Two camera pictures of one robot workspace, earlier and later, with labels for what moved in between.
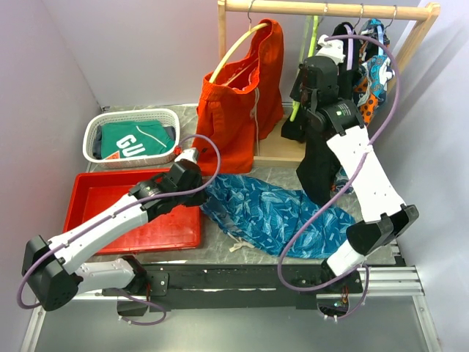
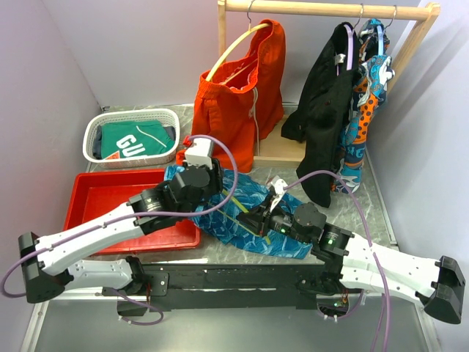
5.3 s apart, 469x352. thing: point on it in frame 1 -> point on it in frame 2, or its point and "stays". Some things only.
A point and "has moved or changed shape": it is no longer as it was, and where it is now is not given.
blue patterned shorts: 263,217 has moved or changed shape
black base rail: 236,286 stays
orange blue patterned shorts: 376,67 stays
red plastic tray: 177,229 stays
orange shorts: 239,102 stays
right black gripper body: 297,92 -> 278,220
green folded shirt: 134,139 stays
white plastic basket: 130,114 stays
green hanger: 312,44 -> 242,207
